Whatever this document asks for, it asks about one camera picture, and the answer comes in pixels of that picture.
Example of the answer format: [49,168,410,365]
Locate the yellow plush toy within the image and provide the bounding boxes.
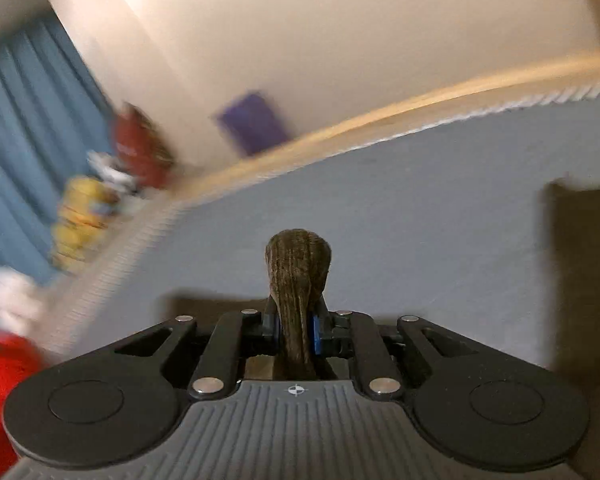
[50,176,123,271]

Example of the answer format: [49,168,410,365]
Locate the brown corduroy pants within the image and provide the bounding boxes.
[265,229,333,381]

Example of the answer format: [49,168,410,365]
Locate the panda plush toy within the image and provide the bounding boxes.
[87,152,141,196]

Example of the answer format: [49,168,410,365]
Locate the purple paper sheet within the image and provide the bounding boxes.
[215,91,293,157]

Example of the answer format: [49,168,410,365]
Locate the dark red cushion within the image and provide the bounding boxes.
[111,102,176,188]

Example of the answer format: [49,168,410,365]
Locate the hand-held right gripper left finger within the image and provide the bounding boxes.
[112,299,281,402]

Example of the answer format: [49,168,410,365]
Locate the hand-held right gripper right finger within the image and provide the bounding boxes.
[310,300,481,402]

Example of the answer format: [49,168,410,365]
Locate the blue curtain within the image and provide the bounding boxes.
[0,17,126,311]

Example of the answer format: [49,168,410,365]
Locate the wooden bed frame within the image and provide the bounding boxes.
[170,52,600,206]

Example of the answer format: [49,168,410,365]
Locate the white plush toy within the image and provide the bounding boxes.
[0,267,46,333]

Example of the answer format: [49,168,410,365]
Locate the red folded blanket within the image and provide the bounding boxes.
[0,332,48,476]

